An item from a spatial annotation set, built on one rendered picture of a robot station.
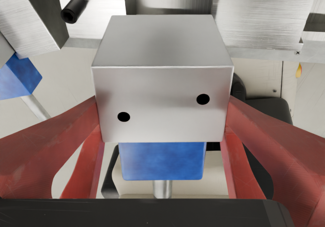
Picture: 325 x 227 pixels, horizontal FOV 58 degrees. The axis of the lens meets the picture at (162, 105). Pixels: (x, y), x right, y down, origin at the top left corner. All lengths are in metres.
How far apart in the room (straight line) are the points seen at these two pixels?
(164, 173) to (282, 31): 0.11
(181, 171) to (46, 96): 1.56
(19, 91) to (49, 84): 1.31
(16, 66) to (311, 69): 1.23
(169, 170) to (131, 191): 0.39
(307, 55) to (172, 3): 0.16
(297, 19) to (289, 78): 0.84
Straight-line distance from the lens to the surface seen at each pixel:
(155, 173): 0.16
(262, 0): 0.19
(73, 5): 0.19
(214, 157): 0.50
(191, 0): 0.21
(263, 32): 0.20
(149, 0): 0.22
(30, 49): 0.29
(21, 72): 0.30
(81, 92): 1.57
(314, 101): 1.51
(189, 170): 0.15
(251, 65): 0.97
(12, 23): 0.28
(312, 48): 0.32
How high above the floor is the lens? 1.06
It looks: 45 degrees down
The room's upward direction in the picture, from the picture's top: 169 degrees counter-clockwise
